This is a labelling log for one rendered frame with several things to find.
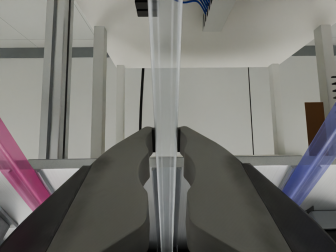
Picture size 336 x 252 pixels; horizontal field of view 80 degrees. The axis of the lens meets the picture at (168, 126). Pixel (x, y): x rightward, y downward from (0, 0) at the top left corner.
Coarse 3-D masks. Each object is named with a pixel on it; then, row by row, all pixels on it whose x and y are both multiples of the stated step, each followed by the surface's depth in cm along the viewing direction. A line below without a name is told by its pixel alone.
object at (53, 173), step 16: (32, 160) 16; (48, 160) 16; (64, 160) 16; (80, 160) 16; (176, 160) 16; (240, 160) 16; (256, 160) 16; (272, 160) 16; (288, 160) 16; (0, 176) 16; (48, 176) 16; (64, 176) 16; (176, 176) 17; (272, 176) 17; (288, 176) 16; (0, 192) 18; (16, 192) 18; (48, 192) 18; (176, 192) 18; (320, 192) 18; (16, 208) 19; (176, 208) 19; (304, 208) 20; (320, 208) 20; (176, 224) 21; (176, 240) 24
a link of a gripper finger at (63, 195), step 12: (84, 168) 8; (72, 180) 8; (60, 192) 7; (72, 192) 7; (48, 204) 7; (60, 204) 7; (36, 216) 6; (48, 216) 6; (60, 216) 6; (24, 228) 6; (36, 228) 6; (48, 228) 6; (12, 240) 6; (24, 240) 6; (36, 240) 6; (48, 240) 6
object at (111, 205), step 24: (120, 144) 10; (144, 144) 10; (96, 168) 8; (120, 168) 8; (144, 168) 9; (96, 192) 7; (120, 192) 7; (144, 192) 7; (72, 216) 6; (96, 216) 6; (120, 216) 6; (144, 216) 6; (72, 240) 6; (96, 240) 6; (120, 240) 6; (144, 240) 7
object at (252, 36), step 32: (96, 0) 48; (128, 0) 48; (256, 0) 48; (288, 0) 48; (320, 0) 49; (128, 32) 61; (192, 32) 61; (224, 32) 62; (256, 32) 62; (288, 32) 62; (128, 64) 84; (192, 64) 85; (224, 64) 85; (256, 64) 86
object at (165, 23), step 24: (168, 0) 8; (168, 24) 8; (168, 48) 9; (168, 72) 10; (168, 96) 11; (168, 120) 12; (168, 144) 13; (168, 168) 14; (168, 192) 16; (168, 216) 18; (168, 240) 21
